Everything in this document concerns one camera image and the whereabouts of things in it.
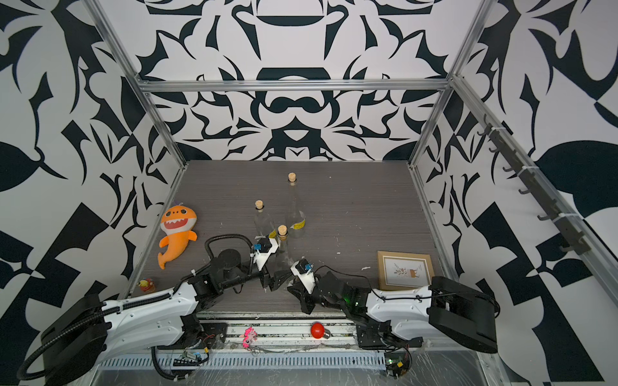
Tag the glass bottle with cork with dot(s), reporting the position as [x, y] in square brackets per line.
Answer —
[283, 260]
[263, 221]

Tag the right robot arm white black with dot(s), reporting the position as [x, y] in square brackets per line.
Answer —
[396, 318]

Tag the far tall glass bottle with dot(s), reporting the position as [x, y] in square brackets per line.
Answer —
[295, 217]

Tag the green circuit board left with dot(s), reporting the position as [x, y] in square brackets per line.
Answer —
[191, 359]

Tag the red ball knob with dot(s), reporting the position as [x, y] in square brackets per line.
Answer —
[318, 331]

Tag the wooden framed picture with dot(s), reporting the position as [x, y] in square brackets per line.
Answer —
[401, 271]

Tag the pink clip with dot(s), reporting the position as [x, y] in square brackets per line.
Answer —
[249, 338]

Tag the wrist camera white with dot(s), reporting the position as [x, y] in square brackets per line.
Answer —
[262, 250]
[303, 270]

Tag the small red yellow toy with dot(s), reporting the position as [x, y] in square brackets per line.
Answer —
[147, 286]

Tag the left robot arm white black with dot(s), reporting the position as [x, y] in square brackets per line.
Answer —
[93, 331]

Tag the orange shark plush toy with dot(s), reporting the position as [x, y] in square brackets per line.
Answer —
[177, 223]

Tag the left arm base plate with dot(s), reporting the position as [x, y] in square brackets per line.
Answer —
[213, 335]

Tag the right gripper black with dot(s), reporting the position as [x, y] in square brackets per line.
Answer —
[298, 290]

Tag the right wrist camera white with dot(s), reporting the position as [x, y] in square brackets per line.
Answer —
[303, 270]

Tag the circuit board right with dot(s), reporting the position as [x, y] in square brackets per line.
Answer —
[397, 367]

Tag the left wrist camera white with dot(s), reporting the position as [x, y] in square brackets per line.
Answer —
[262, 250]

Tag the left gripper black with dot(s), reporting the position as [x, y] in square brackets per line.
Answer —
[276, 280]

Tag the white slotted cable duct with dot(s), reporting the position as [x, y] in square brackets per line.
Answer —
[271, 361]

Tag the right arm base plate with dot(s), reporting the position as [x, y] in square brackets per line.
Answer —
[379, 336]

